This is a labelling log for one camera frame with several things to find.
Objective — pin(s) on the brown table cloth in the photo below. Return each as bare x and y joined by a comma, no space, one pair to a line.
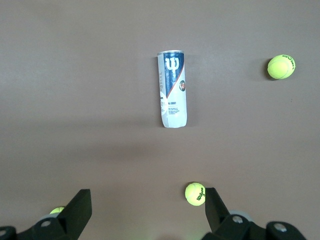
75,100

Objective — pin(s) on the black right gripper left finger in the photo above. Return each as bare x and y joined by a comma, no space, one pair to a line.
75,215

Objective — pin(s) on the white blue tennis ball can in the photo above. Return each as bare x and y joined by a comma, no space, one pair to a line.
172,100

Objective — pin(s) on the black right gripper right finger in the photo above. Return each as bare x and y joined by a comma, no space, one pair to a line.
217,215

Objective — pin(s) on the yellow-green tennis ball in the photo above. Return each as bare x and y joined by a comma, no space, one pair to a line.
193,192
280,68
57,210

